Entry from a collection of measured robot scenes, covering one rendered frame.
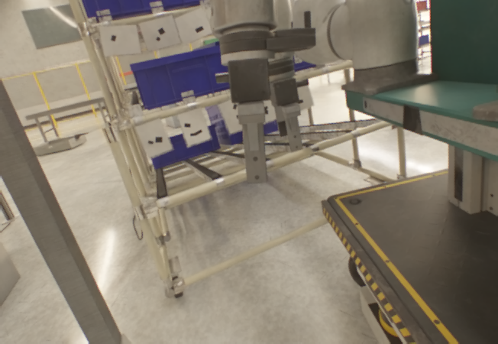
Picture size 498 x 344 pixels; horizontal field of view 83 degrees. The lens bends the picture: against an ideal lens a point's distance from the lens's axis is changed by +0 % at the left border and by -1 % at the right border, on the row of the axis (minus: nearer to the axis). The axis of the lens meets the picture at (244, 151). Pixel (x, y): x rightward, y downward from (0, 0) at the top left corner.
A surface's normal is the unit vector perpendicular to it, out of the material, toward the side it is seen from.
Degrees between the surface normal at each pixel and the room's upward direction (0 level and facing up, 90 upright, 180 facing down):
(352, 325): 0
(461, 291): 0
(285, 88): 90
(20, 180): 90
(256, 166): 85
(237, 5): 84
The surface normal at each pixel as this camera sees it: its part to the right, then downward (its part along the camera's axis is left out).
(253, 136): 0.01, 0.69
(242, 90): -0.04, 0.23
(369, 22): -0.68, 0.34
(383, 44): -0.36, 0.40
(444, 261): -0.22, -0.93
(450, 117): -0.97, 0.22
